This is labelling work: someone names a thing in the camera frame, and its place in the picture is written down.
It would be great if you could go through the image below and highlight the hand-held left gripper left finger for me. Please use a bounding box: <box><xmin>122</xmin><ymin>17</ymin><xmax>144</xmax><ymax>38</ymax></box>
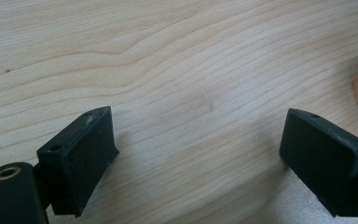
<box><xmin>36</xmin><ymin>105</ymin><xmax>120</xmax><ymax>218</ymax></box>

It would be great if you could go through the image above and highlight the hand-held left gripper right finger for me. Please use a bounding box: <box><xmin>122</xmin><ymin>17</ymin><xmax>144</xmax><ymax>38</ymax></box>
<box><xmin>279</xmin><ymin>107</ymin><xmax>358</xmax><ymax>218</ymax></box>

